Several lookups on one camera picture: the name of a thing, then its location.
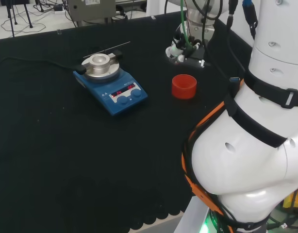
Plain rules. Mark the heater with blue base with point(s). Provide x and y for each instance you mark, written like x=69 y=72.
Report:
x=120 y=94

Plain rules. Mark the yellow stop button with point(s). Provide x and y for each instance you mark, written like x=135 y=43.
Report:
x=294 y=199

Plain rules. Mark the clear glass round-bottom flask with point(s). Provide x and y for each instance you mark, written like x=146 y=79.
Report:
x=170 y=52

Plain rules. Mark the grey metal box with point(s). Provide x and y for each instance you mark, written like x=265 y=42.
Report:
x=90 y=9

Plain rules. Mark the black bench cloth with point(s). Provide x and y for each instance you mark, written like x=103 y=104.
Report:
x=66 y=145

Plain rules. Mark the black tripod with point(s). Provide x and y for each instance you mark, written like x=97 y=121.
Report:
x=26 y=14

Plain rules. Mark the thin metal probe rod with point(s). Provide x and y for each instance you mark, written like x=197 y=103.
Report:
x=107 y=49

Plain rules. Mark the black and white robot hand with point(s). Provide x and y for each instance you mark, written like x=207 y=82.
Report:
x=181 y=47

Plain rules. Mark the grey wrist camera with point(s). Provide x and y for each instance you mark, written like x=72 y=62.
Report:
x=197 y=57

